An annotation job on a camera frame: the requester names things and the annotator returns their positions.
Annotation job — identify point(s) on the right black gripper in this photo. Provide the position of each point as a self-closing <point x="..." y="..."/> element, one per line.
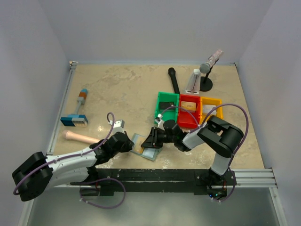
<point x="155" y="137"/>

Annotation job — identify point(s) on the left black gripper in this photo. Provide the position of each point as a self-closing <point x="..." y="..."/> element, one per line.
<point x="125" y="144"/>

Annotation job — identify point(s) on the gold credit card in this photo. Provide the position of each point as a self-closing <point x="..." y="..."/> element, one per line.
<point x="137" y="147"/>

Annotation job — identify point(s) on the black VIP card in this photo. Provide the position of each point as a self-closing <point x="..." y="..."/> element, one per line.
<point x="164" y="105"/>

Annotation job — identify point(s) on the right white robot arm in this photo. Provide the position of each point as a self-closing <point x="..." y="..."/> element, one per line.
<point x="218" y="134"/>

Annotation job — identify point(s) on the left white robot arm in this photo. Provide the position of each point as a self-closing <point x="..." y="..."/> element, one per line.
<point x="39" y="172"/>

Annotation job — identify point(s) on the orange card in red bin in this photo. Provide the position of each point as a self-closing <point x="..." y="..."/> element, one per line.
<point x="189" y="106"/>

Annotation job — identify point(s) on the card in yellow bin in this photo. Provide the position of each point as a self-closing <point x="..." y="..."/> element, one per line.
<point x="208" y="108"/>

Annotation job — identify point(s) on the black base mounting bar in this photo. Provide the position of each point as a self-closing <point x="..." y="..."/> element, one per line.
<point x="105" y="182"/>

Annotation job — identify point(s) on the red plastic bin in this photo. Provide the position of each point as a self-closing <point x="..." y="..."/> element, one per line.
<point x="187" y="119"/>

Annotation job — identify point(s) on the green plastic bin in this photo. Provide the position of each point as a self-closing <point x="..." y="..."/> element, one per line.
<point x="170" y="113"/>

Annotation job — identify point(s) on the blue toy block hammer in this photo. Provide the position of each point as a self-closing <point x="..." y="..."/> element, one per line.
<point x="75" y="119"/>

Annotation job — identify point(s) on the yellow plastic bin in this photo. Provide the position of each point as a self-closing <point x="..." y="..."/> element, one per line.
<point x="207" y="104"/>

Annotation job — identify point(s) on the white metronome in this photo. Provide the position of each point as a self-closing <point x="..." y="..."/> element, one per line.
<point x="192" y="87"/>

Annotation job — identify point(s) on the black handheld microphone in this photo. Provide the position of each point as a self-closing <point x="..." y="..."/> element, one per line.
<point x="172" y="74"/>

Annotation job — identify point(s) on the silver microphone on stand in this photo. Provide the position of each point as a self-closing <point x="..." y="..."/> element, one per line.
<point x="211" y="61"/>

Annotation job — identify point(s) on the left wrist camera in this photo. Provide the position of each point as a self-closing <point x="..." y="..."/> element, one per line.
<point x="118" y="126"/>

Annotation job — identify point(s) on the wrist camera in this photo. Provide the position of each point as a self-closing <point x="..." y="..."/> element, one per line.
<point x="118" y="126"/>
<point x="159" y="121"/>

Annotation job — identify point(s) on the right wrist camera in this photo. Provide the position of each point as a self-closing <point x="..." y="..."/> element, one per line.
<point x="159" y="121"/>

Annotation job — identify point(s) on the beige wooden handle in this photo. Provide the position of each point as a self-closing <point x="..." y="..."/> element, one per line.
<point x="69" y="135"/>

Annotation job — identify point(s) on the aluminium frame rail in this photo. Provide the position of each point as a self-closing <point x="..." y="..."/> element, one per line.
<point x="51" y="146"/>

